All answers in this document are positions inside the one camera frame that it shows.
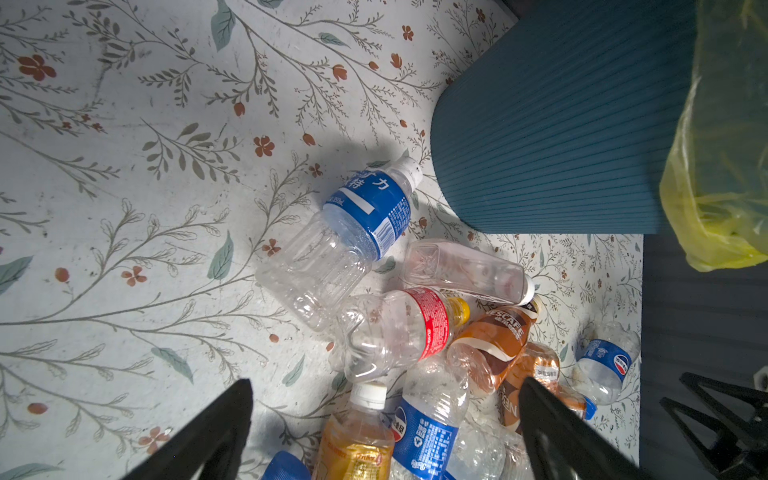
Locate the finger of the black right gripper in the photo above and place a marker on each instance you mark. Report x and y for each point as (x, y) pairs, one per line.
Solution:
(718, 395)
(728, 445)

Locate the pepsi label bottle left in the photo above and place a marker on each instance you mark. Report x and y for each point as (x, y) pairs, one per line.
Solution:
(427, 419)

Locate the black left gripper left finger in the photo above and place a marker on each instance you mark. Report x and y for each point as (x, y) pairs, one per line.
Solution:
(210, 446)

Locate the pepsi label bottle middle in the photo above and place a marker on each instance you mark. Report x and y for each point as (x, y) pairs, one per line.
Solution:
(487, 451)

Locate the teal ribbed waste bin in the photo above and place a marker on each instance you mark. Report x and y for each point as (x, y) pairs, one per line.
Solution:
(564, 125)

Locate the yellow bin liner bag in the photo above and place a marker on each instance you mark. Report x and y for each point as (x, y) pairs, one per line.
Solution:
(714, 186)

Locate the blue label clear bottle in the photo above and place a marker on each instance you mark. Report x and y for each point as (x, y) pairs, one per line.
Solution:
(356, 226)

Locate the orange juice bottle red label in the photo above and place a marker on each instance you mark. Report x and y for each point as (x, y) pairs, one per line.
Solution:
(356, 443)

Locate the small pepsi bottle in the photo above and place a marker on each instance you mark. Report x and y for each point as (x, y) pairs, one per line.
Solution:
(604, 364)

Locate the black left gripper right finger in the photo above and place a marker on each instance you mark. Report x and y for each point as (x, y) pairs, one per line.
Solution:
(562, 446)

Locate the pepsi label bottle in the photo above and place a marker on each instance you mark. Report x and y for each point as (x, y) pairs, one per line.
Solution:
(487, 451)
(427, 419)

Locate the brown coffee bottle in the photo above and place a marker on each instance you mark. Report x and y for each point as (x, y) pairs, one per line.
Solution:
(487, 347)
(541, 363)

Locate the red label clear bottle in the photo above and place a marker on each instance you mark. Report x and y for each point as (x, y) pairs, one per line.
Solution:
(396, 329)

